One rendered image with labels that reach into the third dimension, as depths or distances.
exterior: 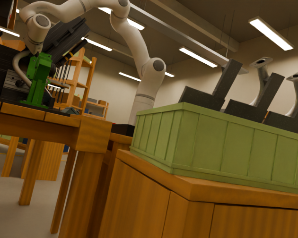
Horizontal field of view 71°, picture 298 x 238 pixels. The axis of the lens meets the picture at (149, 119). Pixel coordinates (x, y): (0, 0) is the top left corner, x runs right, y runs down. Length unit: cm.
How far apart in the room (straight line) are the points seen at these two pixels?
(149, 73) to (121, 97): 1043
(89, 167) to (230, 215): 62
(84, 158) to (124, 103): 1075
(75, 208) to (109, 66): 1077
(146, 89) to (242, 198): 83
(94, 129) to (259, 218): 67
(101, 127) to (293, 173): 71
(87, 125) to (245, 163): 62
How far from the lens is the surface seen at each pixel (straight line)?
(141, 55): 131
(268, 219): 65
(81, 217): 103
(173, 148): 50
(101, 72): 1134
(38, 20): 127
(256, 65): 77
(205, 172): 54
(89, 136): 93
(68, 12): 132
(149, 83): 121
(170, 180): 51
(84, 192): 99
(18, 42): 565
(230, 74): 69
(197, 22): 675
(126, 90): 1174
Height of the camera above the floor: 86
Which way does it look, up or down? 5 degrees up
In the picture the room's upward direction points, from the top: 12 degrees clockwise
